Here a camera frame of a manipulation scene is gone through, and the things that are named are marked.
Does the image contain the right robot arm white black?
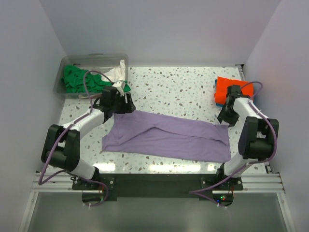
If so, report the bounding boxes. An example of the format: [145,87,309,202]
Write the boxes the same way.
[215,85,279,190]

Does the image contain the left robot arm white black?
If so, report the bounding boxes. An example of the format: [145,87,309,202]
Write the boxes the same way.
[39,86,136,189]

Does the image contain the clear plastic bin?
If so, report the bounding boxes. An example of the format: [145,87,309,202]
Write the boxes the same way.
[54,54,128,99]

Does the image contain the purple t shirt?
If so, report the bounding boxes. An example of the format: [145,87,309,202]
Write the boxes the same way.
[102,111,231,163]

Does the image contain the green t shirt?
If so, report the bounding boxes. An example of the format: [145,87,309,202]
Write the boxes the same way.
[62,65,131,93]

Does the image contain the white t shirt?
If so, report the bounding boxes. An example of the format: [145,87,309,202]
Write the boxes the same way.
[101,59,126,83]

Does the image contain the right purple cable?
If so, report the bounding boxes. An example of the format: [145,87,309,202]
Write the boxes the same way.
[189,81,278,201]

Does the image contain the teal folded t shirt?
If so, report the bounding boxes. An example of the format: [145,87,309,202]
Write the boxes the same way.
[215,95,257,109]

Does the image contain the orange folded t shirt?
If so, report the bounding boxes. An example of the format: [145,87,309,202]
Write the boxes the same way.
[215,76,247,96]

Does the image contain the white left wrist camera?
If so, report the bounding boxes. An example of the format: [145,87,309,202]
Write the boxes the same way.
[112,80,126,96]

